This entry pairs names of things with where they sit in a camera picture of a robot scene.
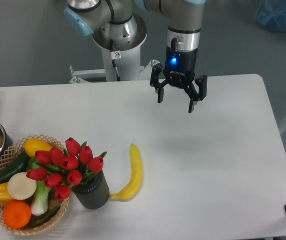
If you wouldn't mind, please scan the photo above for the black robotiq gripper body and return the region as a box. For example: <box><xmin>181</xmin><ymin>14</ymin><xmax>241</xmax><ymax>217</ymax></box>
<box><xmin>164</xmin><ymin>46</ymin><xmax>198</xmax><ymax>89</ymax></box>

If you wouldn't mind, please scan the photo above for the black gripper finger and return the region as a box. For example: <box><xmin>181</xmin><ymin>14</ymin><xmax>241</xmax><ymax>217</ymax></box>
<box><xmin>150</xmin><ymin>63</ymin><xmax>168</xmax><ymax>103</ymax></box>
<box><xmin>183</xmin><ymin>75</ymin><xmax>207</xmax><ymax>113</ymax></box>

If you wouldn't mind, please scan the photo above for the dark grey ribbed vase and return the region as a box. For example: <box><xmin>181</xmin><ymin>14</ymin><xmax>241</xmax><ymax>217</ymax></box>
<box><xmin>72</xmin><ymin>171</ymin><xmax>110</xmax><ymax>210</ymax></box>

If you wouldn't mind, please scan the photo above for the red tulip bouquet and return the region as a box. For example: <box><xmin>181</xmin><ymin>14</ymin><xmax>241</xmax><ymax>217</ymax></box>
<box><xmin>26</xmin><ymin>137</ymin><xmax>107</xmax><ymax>201</ymax></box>

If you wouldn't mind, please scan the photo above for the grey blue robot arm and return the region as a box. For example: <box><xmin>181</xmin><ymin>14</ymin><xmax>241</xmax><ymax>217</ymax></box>
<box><xmin>64</xmin><ymin>0</ymin><xmax>207</xmax><ymax>112</ymax></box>

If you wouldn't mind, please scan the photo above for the yellow banana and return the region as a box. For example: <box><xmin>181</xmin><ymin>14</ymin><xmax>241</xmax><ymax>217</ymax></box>
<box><xmin>110</xmin><ymin>143</ymin><xmax>143</xmax><ymax>202</ymax></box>

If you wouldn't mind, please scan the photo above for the blue plastic bag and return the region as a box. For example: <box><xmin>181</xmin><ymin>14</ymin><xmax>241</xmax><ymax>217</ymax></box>
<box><xmin>255</xmin><ymin>0</ymin><xmax>286</xmax><ymax>32</ymax></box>

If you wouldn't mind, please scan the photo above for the yellow lemon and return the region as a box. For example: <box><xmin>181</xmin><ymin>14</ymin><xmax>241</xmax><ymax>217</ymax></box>
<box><xmin>24</xmin><ymin>138</ymin><xmax>52</xmax><ymax>157</ymax></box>

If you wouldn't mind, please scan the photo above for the woven wicker basket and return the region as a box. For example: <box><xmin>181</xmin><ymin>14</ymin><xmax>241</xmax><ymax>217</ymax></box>
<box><xmin>0</xmin><ymin>134</ymin><xmax>69</xmax><ymax>236</ymax></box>

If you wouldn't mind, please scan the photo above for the dark green cucumber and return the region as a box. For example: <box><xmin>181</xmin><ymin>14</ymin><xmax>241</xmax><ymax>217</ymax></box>
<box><xmin>0</xmin><ymin>150</ymin><xmax>30</xmax><ymax>184</ymax></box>

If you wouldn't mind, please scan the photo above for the green chili pepper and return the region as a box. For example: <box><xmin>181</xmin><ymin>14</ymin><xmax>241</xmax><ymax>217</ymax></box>
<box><xmin>29</xmin><ymin>205</ymin><xmax>60</xmax><ymax>228</ymax></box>

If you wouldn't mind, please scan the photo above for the green white bok choy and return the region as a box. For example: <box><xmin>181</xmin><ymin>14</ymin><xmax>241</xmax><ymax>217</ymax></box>
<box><xmin>26</xmin><ymin>156</ymin><xmax>50</xmax><ymax>216</ymax></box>

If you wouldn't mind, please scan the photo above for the white round radish slice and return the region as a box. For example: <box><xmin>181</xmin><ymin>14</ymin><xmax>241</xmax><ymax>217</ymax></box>
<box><xmin>7</xmin><ymin>172</ymin><xmax>36</xmax><ymax>200</ymax></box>

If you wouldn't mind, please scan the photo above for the orange fruit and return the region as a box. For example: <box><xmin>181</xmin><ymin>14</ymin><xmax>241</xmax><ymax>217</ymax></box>
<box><xmin>2</xmin><ymin>201</ymin><xmax>31</xmax><ymax>229</ymax></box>

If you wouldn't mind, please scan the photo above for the yellow bell pepper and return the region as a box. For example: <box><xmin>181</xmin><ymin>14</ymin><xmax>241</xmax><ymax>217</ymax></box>
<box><xmin>0</xmin><ymin>182</ymin><xmax>14</xmax><ymax>206</ymax></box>

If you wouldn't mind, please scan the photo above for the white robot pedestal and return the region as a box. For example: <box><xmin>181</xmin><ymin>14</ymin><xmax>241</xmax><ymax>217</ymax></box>
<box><xmin>70</xmin><ymin>13</ymin><xmax>159</xmax><ymax>84</ymax></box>

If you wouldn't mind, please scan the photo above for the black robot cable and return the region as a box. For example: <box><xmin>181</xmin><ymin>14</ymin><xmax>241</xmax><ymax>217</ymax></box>
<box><xmin>109</xmin><ymin>38</ymin><xmax>121</xmax><ymax>82</ymax></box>

